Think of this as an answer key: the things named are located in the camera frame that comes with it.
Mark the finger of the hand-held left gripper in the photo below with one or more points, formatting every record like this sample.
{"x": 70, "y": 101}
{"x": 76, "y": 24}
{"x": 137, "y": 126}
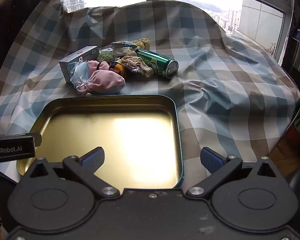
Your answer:
{"x": 12, "y": 150}

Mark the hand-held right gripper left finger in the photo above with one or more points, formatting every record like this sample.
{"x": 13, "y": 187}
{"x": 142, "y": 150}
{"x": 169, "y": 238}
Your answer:
{"x": 93, "y": 160}

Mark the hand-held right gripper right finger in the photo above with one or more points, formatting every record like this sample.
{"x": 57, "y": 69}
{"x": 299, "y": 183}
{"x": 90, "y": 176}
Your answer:
{"x": 211, "y": 161}

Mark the gold metal tin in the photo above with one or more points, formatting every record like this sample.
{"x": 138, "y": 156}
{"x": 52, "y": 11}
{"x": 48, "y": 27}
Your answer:
{"x": 115, "y": 130}

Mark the colourful patterned cloth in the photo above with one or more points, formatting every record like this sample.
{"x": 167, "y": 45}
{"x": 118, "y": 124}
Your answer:
{"x": 118, "y": 68}

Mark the green scrub ball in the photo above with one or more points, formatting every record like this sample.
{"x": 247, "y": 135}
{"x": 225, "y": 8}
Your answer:
{"x": 105, "y": 56}

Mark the white tissue pack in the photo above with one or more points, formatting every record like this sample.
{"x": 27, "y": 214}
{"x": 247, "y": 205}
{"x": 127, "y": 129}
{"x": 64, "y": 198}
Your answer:
{"x": 122, "y": 46}

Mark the yellow terry cloth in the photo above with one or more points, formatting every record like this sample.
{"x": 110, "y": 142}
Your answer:
{"x": 142, "y": 43}

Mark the pink velvet pouch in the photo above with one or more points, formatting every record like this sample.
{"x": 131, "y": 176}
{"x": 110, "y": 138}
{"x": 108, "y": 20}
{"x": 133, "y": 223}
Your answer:
{"x": 106, "y": 81}
{"x": 98, "y": 65}

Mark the checkered tablecloth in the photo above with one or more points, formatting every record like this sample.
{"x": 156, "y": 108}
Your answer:
{"x": 215, "y": 80}

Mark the blue face mask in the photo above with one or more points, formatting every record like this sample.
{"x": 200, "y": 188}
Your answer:
{"x": 80, "y": 73}

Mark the grey cardboard box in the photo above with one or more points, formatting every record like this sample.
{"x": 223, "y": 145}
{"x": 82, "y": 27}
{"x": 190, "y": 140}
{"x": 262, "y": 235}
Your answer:
{"x": 67, "y": 65}

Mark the beige loofah sponge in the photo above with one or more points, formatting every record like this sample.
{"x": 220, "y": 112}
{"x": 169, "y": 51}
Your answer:
{"x": 137, "y": 63}

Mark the green drink can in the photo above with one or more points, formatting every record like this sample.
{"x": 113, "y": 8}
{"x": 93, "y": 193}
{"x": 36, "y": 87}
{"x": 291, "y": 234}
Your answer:
{"x": 156, "y": 62}

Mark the small beige sponge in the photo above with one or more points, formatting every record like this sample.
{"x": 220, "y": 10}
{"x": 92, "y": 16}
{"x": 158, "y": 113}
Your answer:
{"x": 129, "y": 52}

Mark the ornate dark upholstered chair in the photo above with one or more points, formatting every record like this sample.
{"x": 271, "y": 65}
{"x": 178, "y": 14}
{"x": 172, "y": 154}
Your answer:
{"x": 15, "y": 12}

